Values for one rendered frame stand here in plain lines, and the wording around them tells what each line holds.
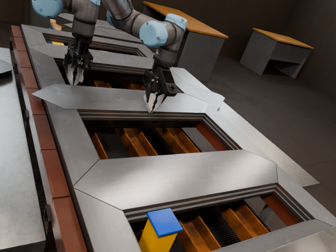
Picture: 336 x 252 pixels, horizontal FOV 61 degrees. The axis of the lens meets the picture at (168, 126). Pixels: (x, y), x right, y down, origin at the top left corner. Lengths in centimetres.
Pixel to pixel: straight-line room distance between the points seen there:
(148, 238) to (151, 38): 55
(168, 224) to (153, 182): 18
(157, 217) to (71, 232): 18
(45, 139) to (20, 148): 21
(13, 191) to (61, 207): 27
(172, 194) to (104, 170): 19
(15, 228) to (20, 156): 29
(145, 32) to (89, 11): 23
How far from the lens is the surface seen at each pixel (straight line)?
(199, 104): 134
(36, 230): 85
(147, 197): 73
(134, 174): 79
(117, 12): 92
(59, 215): 69
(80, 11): 104
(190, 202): 79
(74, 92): 112
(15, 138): 113
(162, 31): 89
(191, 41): 407
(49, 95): 107
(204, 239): 94
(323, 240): 56
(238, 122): 160
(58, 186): 75
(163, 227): 63
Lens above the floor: 134
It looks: 28 degrees down
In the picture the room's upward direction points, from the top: 20 degrees clockwise
